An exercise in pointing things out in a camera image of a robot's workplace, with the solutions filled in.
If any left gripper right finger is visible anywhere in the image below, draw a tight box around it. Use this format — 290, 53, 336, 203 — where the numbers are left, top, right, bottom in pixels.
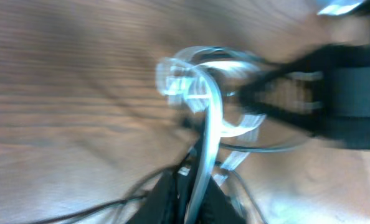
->
197, 178, 246, 224

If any white usb cable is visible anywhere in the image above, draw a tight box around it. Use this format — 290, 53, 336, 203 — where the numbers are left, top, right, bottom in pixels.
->
155, 45, 326, 224

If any black usb cable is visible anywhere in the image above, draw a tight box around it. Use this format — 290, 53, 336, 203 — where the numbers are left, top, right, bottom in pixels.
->
26, 43, 310, 224

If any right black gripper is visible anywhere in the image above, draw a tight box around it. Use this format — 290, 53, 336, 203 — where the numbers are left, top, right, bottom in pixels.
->
239, 45, 370, 150

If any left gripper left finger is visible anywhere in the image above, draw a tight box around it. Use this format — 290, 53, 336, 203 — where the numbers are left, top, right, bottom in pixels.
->
126, 172, 177, 224

